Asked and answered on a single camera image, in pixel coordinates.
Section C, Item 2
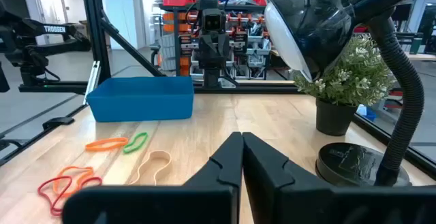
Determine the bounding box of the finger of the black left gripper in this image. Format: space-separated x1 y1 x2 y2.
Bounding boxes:
218 33 230 57
200 34 215 58

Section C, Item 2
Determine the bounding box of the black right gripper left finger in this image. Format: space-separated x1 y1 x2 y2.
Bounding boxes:
62 131 245 224

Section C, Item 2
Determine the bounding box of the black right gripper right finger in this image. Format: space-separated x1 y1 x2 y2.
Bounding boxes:
241 131 436 224

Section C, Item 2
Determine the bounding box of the beige rubber band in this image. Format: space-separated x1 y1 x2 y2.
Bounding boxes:
128 150 172 187

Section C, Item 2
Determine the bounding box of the green rubber band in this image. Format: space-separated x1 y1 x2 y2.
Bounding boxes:
122 131 149 155

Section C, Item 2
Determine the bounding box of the orange rubber band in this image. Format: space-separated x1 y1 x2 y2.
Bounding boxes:
84 136 129 153
52 165 95 198

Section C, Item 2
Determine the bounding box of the red rubber band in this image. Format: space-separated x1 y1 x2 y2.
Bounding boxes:
37 175 103 217

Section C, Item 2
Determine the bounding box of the blue plastic bin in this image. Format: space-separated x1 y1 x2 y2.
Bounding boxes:
85 76 195 123

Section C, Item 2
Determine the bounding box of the shelf rack with parts bins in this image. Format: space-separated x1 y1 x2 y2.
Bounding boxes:
159 0 273 82

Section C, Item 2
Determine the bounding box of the black gooseneck desk lamp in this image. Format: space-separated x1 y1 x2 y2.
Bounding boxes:
264 0 426 187

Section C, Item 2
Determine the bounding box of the artificial plant in black pot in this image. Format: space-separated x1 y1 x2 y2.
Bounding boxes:
292 35 398 137

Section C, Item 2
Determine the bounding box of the blue storage tote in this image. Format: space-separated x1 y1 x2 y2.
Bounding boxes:
356 103 378 123

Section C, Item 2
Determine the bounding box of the black table clamp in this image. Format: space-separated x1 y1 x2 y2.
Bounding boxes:
42 116 76 131

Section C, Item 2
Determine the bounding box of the wooden desk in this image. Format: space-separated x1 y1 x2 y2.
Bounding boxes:
405 52 436 62

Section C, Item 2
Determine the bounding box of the black aluminium table frame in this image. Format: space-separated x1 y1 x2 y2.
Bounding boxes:
0 0 436 180

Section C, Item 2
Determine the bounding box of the silver aluminium bracket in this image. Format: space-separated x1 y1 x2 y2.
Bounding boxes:
82 60 102 105

